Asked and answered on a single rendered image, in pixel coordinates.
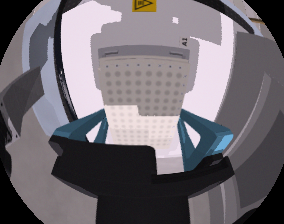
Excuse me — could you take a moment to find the white real-time pcr cycler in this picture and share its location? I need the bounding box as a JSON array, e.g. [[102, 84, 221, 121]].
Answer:
[[54, 0, 284, 224]]

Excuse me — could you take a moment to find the white well pcr plate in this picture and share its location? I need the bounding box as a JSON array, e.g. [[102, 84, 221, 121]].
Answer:
[[98, 55, 190, 149]]

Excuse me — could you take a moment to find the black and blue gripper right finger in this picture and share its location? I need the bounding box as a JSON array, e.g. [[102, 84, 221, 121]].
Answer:
[[177, 108, 233, 172]]

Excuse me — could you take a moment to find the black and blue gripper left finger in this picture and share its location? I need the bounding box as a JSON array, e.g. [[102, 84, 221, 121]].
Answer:
[[52, 108, 109, 143]]

